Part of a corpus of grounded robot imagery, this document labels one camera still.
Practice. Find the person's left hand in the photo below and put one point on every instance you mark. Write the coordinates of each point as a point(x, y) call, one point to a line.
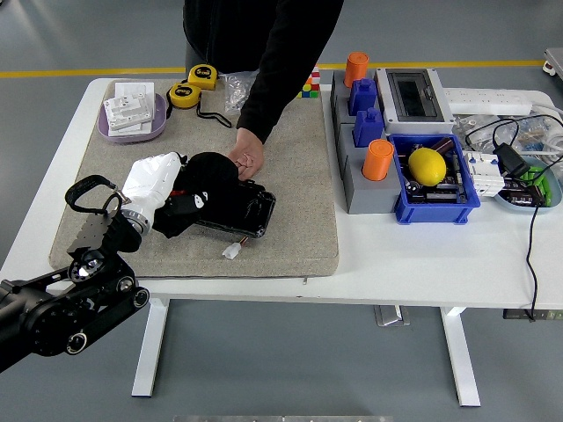
point(250, 151)

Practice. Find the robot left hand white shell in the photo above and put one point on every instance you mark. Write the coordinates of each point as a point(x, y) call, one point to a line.
point(149, 180)

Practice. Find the black rag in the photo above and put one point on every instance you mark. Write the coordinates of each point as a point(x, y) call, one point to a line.
point(211, 171)

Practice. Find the black glossy panel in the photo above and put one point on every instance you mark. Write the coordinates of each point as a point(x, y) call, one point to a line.
point(255, 206)

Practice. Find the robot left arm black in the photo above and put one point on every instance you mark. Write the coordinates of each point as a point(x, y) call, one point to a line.
point(53, 316)

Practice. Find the black table control panel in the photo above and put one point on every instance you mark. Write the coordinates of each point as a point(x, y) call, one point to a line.
point(550, 314)

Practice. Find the clear plastic bag of screws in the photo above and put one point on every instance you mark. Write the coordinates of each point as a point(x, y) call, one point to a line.
point(233, 94)

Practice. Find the purple tray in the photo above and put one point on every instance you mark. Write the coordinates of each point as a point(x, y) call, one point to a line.
point(159, 115)

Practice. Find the yellow tape measure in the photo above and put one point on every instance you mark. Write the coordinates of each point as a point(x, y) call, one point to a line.
point(184, 94)
point(202, 77)

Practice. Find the colourful puzzle cube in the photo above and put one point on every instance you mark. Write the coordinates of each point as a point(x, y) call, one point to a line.
point(310, 85)

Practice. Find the grey-brown mat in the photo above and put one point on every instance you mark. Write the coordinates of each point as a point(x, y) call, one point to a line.
point(308, 228)

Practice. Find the grey block holder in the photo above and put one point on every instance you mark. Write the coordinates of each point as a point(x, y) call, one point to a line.
point(341, 107)
point(369, 198)

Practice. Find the blue block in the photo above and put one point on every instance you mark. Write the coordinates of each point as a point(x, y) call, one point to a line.
point(368, 129)
point(363, 96)

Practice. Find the person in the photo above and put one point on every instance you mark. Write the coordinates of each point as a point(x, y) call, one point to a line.
point(220, 31)

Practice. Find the orange cylinder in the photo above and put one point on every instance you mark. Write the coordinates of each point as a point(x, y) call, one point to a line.
point(377, 160)
point(355, 68)

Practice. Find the grey distribution box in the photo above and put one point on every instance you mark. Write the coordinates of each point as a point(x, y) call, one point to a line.
point(387, 118)

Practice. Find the white table leg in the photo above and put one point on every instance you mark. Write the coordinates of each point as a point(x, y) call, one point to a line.
point(149, 351)
point(459, 351)

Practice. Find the yellow lemon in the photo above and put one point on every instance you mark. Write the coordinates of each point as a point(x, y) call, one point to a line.
point(426, 166)

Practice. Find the blue plastic bin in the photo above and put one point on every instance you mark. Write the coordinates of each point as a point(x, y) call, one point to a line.
point(431, 215)

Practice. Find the brown cylindrical capacitor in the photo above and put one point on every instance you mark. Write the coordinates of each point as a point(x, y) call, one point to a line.
point(442, 145)

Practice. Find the black circuit boards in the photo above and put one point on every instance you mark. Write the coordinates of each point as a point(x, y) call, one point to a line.
point(440, 195)

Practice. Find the silver floor plate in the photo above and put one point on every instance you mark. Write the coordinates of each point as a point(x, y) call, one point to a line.
point(391, 316)

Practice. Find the clear plastic bags of parts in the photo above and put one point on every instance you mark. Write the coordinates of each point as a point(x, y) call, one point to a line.
point(479, 125)

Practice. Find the white circuit breaker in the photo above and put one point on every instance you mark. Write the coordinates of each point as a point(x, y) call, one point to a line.
point(484, 173)

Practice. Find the white power strip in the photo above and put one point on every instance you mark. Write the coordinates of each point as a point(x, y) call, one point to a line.
point(484, 102)

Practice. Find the black power adapter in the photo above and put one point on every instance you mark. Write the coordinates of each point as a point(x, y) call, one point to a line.
point(512, 160)

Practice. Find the dark electronic components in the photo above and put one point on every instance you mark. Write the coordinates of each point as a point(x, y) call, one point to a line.
point(521, 195)

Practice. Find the light blue dish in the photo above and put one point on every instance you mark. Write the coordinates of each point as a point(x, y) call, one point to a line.
point(528, 208)

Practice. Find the green terminal blocks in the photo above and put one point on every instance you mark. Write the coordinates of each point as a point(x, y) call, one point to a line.
point(534, 173)

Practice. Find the white trolley with wheel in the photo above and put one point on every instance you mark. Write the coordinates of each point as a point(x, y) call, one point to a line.
point(555, 59)

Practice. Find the white switch plate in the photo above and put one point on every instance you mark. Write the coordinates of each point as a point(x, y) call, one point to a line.
point(132, 89)
point(141, 128)
point(127, 112)

